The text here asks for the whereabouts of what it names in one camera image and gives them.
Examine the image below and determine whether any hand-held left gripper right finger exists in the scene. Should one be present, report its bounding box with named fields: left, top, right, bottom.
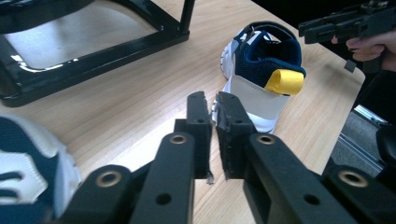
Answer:
left=214, top=91, right=356, bottom=224

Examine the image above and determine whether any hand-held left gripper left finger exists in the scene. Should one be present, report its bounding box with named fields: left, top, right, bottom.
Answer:
left=129, top=91, right=214, bottom=224

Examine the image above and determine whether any navy and white sneaker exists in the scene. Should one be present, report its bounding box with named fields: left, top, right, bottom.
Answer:
left=211, top=21, right=307, bottom=134
left=0, top=113, right=83, bottom=224

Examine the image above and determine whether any metal floor rail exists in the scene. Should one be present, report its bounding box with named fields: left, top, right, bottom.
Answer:
left=340, top=104, right=389, bottom=162

